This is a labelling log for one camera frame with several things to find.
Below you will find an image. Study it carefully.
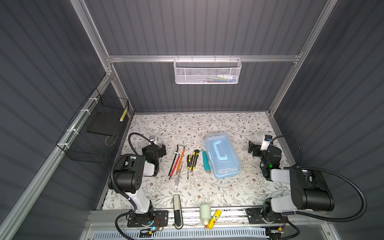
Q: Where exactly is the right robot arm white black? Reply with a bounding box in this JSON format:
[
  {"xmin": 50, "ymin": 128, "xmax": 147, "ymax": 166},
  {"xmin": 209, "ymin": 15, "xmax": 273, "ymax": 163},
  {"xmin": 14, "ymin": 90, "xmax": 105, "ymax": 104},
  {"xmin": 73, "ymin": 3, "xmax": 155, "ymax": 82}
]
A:
[{"xmin": 246, "ymin": 135, "xmax": 368, "ymax": 224}]

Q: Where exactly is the orange handled hex key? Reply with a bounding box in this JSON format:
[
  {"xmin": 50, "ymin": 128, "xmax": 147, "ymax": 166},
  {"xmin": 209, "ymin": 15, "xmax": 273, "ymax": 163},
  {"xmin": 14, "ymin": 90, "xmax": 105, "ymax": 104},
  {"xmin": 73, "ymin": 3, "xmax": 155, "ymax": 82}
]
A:
[{"xmin": 176, "ymin": 148, "xmax": 185, "ymax": 174}]

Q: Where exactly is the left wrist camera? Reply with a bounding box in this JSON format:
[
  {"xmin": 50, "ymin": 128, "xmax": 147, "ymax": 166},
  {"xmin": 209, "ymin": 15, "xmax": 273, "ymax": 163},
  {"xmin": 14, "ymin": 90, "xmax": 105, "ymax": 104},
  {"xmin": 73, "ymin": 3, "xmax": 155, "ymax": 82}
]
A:
[{"xmin": 149, "ymin": 136, "xmax": 163, "ymax": 146}]

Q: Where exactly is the black pad in basket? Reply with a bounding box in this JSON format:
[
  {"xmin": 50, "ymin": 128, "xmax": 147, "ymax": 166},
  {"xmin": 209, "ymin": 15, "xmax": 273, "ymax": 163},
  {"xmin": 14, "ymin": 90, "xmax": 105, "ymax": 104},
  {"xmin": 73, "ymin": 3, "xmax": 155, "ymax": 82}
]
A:
[{"xmin": 87, "ymin": 112, "xmax": 121, "ymax": 137}]

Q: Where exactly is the black wire mesh basket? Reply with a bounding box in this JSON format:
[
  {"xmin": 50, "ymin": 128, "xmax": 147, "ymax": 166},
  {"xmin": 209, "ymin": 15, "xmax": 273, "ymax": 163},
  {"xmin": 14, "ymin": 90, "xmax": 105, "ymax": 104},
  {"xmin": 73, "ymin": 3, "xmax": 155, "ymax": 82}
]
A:
[{"xmin": 57, "ymin": 91, "xmax": 130, "ymax": 164}]

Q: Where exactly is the white plastic bottle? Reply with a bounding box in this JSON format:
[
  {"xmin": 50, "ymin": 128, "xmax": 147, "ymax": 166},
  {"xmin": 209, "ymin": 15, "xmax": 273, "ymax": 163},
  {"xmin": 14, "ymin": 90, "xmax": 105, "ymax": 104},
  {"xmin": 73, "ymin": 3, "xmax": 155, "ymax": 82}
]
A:
[{"xmin": 200, "ymin": 204, "xmax": 212, "ymax": 228}]

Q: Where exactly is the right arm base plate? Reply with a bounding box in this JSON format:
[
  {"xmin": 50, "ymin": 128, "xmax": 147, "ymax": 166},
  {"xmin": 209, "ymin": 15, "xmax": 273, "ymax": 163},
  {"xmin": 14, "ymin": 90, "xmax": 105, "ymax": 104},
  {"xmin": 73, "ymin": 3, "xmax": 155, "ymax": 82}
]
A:
[{"xmin": 245, "ymin": 208, "xmax": 287, "ymax": 225}]

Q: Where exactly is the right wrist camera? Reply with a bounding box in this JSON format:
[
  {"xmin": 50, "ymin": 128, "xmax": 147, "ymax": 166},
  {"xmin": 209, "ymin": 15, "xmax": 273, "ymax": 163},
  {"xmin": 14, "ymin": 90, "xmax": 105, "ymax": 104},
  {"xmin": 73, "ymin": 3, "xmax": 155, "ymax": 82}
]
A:
[{"xmin": 260, "ymin": 135, "xmax": 273, "ymax": 151}]

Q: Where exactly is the yellow glue tube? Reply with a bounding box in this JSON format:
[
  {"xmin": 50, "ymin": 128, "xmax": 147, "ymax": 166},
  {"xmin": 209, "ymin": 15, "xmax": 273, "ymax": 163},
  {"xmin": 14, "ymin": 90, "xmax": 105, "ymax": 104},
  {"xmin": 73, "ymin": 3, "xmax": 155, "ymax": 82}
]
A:
[{"xmin": 208, "ymin": 210, "xmax": 222, "ymax": 230}]

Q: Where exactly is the light blue plastic tool box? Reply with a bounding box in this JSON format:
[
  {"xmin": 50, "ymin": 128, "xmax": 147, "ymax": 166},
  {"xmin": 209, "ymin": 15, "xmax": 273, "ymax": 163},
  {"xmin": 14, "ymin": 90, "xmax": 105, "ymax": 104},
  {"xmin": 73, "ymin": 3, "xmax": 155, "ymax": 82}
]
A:
[{"xmin": 205, "ymin": 132, "xmax": 242, "ymax": 180}]

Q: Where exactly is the black silver flat device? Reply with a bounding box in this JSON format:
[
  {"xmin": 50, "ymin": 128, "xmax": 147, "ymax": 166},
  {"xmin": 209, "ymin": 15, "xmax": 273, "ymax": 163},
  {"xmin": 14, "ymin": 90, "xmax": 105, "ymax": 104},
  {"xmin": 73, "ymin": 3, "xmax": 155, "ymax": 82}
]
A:
[{"xmin": 173, "ymin": 195, "xmax": 184, "ymax": 230}]

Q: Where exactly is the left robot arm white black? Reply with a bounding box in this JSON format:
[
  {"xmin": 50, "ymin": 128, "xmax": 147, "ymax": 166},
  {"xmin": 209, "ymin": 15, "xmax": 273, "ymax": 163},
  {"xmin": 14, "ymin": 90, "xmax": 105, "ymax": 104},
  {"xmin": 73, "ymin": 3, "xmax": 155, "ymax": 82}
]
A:
[{"xmin": 108, "ymin": 133, "xmax": 167, "ymax": 219}]

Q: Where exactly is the teal handled tool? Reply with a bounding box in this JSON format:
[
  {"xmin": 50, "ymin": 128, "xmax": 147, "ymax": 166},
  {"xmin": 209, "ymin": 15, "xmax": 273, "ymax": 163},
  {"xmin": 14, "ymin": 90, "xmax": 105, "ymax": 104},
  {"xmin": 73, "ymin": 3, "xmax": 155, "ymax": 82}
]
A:
[{"xmin": 202, "ymin": 151, "xmax": 211, "ymax": 173}]

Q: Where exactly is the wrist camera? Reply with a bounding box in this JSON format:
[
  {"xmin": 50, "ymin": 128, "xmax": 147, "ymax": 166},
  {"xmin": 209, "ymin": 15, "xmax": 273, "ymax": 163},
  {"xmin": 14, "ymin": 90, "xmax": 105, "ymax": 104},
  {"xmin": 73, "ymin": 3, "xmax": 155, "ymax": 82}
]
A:
[
  {"xmin": 149, "ymin": 136, "xmax": 163, "ymax": 146},
  {"xmin": 260, "ymin": 135, "xmax": 273, "ymax": 151}
]

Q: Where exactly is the yellow tube in black basket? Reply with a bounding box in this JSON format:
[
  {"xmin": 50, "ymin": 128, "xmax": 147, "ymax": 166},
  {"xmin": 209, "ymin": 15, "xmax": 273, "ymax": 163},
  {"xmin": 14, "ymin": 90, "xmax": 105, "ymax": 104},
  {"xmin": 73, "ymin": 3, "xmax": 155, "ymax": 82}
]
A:
[{"xmin": 120, "ymin": 108, "xmax": 128, "ymax": 122}]

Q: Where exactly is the white perforated cable tray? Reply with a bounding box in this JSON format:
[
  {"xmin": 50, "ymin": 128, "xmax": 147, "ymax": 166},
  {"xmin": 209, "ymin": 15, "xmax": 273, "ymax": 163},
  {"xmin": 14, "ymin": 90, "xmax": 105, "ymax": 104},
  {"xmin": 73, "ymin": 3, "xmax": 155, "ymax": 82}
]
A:
[{"xmin": 91, "ymin": 227, "xmax": 269, "ymax": 240}]

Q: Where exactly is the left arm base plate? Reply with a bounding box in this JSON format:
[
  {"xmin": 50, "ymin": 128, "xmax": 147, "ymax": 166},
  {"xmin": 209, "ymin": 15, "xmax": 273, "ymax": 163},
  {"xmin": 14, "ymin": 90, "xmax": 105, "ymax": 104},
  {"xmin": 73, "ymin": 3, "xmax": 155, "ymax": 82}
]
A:
[{"xmin": 126, "ymin": 211, "xmax": 169, "ymax": 228}]

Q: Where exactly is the red handled hex key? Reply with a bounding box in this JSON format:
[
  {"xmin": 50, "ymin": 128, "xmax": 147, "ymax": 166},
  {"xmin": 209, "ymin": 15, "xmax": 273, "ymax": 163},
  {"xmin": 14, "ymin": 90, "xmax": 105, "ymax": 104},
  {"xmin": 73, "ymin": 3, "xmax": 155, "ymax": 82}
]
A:
[{"xmin": 169, "ymin": 153, "xmax": 181, "ymax": 179}]

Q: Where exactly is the white wire mesh basket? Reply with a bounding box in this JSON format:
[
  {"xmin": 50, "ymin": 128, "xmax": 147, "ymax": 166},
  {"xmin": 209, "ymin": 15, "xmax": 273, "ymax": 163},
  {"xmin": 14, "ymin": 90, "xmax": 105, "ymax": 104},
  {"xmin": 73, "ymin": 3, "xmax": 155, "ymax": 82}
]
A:
[{"xmin": 173, "ymin": 58, "xmax": 242, "ymax": 85}]

